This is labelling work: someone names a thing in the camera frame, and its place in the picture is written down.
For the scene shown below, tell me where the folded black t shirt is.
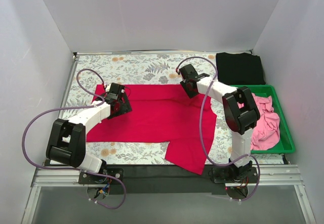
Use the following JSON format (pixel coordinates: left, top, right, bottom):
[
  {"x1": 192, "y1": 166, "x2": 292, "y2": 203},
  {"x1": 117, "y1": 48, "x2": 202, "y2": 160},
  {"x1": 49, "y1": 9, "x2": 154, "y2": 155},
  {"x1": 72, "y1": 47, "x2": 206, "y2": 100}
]
[{"x1": 216, "y1": 53, "x2": 266, "y2": 85}]

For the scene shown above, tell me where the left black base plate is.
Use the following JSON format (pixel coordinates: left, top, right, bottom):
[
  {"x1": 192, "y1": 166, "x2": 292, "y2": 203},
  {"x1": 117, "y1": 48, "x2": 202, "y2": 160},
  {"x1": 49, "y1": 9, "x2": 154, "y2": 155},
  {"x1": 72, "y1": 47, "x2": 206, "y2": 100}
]
[{"x1": 78, "y1": 167, "x2": 124, "y2": 185}]

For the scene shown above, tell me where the red t shirt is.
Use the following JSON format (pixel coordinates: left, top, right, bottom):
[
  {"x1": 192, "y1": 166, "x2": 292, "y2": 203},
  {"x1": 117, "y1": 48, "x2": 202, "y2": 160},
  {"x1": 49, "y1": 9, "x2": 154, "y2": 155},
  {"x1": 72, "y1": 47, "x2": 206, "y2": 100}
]
[{"x1": 87, "y1": 84, "x2": 217, "y2": 174}]

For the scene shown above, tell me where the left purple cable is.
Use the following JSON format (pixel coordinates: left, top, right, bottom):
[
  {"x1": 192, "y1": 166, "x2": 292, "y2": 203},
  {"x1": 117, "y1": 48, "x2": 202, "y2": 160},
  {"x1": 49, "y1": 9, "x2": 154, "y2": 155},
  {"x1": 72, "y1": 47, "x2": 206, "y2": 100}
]
[{"x1": 22, "y1": 68, "x2": 127, "y2": 209}]

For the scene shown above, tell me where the pink t shirt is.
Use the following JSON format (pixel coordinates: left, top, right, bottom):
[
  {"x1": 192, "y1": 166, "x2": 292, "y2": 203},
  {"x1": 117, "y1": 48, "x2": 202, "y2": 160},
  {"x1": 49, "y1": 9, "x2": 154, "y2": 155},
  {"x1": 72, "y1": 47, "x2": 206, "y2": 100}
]
[{"x1": 251, "y1": 94, "x2": 280, "y2": 151}]

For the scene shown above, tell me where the floral table mat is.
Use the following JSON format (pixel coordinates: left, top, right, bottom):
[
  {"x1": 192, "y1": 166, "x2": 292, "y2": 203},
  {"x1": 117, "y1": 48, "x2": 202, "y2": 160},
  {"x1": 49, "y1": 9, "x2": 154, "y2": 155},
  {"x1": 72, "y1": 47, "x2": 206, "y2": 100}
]
[{"x1": 49, "y1": 53, "x2": 244, "y2": 165}]

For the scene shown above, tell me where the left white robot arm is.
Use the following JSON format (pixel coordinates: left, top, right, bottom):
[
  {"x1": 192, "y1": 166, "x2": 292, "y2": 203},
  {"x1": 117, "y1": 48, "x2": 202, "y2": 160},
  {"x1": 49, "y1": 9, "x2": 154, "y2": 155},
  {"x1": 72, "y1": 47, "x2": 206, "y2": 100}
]
[{"x1": 46, "y1": 83, "x2": 132, "y2": 173}]

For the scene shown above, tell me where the aluminium frame rail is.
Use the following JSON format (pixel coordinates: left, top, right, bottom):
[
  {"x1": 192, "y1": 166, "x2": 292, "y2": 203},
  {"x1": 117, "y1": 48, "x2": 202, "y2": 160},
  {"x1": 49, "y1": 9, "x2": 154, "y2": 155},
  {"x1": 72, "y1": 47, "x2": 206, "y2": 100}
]
[{"x1": 33, "y1": 164, "x2": 306, "y2": 201}]

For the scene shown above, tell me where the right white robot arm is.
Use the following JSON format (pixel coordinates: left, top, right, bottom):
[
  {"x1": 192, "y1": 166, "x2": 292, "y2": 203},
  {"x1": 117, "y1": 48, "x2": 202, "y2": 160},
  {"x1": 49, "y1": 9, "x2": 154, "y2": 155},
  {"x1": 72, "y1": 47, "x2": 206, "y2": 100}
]
[{"x1": 176, "y1": 64, "x2": 260, "y2": 181}]

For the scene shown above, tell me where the green plastic bin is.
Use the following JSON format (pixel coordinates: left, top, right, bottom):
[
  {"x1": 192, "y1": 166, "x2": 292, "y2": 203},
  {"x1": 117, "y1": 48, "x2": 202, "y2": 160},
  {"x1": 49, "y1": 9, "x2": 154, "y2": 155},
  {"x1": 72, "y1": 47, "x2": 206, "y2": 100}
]
[{"x1": 226, "y1": 84, "x2": 296, "y2": 155}]

